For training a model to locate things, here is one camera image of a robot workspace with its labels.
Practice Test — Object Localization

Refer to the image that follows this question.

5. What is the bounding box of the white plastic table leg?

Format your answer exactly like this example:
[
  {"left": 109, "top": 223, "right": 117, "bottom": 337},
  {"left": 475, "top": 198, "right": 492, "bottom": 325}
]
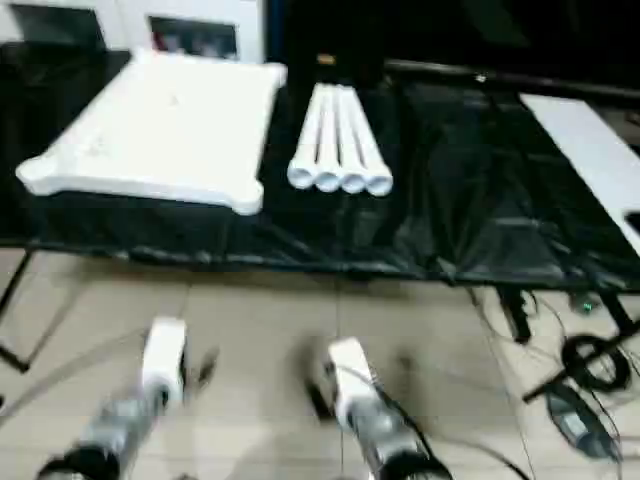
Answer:
[
  {"left": 313, "top": 83, "right": 346, "bottom": 194},
  {"left": 286, "top": 82, "right": 331, "bottom": 191},
  {"left": 335, "top": 84, "right": 370, "bottom": 196},
  {"left": 349, "top": 84, "right": 395, "bottom": 198}
]

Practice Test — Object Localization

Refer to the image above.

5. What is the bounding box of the black plastic mat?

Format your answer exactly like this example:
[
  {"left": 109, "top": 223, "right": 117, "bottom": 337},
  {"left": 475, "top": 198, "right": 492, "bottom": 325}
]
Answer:
[{"left": 0, "top": 49, "right": 640, "bottom": 291}]

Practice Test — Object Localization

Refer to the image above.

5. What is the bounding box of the grey power adapter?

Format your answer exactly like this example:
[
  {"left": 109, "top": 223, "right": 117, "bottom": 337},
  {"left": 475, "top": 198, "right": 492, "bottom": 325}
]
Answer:
[{"left": 545, "top": 389, "right": 622, "bottom": 462}]

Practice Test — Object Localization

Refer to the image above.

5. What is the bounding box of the white glass-door cabinet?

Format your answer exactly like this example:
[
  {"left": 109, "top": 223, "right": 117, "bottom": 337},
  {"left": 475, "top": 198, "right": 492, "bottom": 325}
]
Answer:
[{"left": 0, "top": 0, "right": 266, "bottom": 66}]

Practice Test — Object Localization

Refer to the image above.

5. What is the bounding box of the white board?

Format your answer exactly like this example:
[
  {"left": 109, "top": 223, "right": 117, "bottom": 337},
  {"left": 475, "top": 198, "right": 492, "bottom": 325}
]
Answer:
[{"left": 519, "top": 92, "right": 640, "bottom": 229}]

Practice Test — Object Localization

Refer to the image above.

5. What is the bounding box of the black coiled cable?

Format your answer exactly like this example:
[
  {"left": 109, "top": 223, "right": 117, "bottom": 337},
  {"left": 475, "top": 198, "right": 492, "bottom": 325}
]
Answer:
[{"left": 560, "top": 333, "right": 632, "bottom": 392}]

